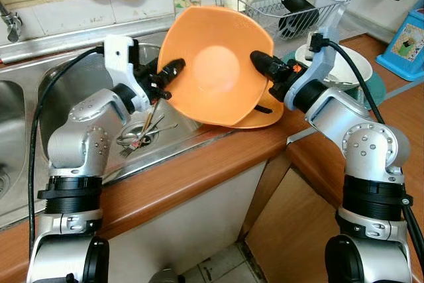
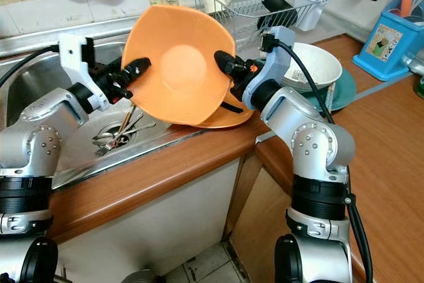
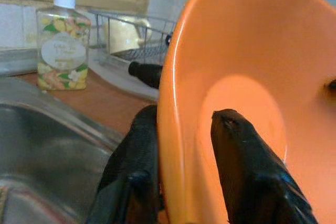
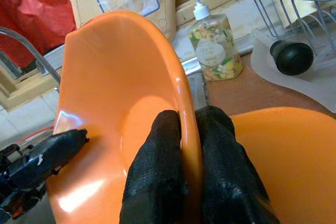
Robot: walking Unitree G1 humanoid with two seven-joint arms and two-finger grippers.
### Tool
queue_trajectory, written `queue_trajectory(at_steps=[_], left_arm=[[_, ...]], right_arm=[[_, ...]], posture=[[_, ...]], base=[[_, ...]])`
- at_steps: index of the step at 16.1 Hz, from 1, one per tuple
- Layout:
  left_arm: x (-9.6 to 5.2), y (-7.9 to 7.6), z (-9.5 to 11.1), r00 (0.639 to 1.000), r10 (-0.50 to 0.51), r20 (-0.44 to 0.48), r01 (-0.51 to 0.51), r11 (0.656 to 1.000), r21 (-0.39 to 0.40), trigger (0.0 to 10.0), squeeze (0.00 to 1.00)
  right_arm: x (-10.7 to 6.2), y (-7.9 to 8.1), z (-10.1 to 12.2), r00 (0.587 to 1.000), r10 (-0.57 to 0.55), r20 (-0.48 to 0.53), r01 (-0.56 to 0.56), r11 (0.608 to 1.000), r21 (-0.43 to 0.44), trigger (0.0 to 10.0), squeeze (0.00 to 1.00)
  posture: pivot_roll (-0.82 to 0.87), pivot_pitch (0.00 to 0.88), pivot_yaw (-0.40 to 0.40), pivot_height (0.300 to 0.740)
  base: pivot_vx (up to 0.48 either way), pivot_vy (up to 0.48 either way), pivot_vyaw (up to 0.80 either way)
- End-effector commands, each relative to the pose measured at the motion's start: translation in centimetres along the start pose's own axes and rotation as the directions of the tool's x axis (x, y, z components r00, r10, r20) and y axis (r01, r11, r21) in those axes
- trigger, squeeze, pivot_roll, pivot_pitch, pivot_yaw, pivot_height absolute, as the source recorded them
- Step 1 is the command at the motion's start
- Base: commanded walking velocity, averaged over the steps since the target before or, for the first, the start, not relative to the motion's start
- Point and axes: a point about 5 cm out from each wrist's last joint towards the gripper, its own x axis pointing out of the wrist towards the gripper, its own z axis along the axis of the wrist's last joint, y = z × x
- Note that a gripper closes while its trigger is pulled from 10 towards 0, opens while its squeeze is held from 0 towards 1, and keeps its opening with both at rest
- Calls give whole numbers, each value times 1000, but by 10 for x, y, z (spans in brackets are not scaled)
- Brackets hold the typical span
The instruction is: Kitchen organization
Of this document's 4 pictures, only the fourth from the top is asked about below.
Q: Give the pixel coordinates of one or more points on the metal faucet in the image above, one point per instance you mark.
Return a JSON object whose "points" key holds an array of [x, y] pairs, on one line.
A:
{"points": [[29, 47]]}

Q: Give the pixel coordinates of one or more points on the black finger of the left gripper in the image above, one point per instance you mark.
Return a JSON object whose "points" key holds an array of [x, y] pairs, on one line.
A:
{"points": [[63, 142]]}

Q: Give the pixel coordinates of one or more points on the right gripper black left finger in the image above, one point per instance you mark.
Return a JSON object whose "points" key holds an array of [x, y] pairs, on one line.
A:
{"points": [[155, 171]]}

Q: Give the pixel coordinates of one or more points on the floral soap pump bottle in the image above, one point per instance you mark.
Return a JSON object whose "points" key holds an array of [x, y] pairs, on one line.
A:
{"points": [[215, 51]]}

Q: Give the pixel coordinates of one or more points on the red plastic bag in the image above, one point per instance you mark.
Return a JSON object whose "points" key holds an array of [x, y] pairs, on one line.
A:
{"points": [[34, 11]]}

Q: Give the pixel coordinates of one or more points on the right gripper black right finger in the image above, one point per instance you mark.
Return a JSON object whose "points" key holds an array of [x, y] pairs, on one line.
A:
{"points": [[228, 176]]}

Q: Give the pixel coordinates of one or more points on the deep orange plate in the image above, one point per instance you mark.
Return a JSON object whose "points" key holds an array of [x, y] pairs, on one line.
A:
{"points": [[113, 82]]}

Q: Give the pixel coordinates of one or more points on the translucent drying mat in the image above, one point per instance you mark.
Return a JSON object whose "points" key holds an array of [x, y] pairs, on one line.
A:
{"points": [[288, 85]]}

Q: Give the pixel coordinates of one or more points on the flat orange plate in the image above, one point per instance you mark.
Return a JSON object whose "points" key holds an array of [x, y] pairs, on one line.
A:
{"points": [[294, 166]]}

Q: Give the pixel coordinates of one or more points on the black round knob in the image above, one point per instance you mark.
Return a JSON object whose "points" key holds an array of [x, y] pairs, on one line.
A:
{"points": [[294, 57]]}

